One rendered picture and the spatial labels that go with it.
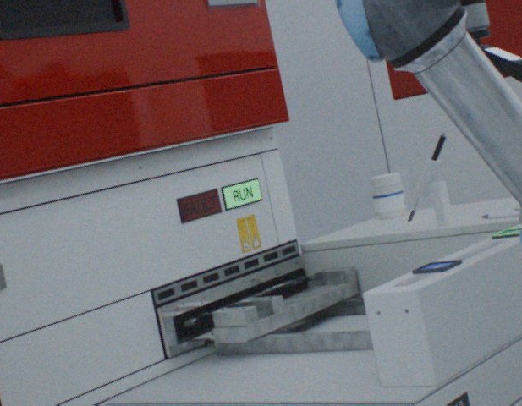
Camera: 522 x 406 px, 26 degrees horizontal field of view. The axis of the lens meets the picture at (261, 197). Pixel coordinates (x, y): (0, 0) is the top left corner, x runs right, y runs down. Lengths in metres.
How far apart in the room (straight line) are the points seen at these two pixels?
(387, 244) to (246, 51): 0.48
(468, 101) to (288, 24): 3.55
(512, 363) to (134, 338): 0.66
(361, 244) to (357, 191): 2.91
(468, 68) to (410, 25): 0.10
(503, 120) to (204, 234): 0.86
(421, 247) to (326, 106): 2.92
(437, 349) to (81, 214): 0.68
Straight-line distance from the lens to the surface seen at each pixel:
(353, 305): 2.24
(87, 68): 1.95
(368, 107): 5.36
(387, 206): 2.53
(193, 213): 2.14
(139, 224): 2.04
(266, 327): 2.06
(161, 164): 2.10
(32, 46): 1.88
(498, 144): 1.47
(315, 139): 4.98
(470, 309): 1.70
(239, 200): 2.24
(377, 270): 2.28
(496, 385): 1.75
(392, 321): 1.61
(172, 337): 2.06
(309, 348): 1.99
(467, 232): 2.16
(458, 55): 1.44
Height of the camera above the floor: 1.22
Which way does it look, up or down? 4 degrees down
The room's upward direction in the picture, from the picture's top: 12 degrees counter-clockwise
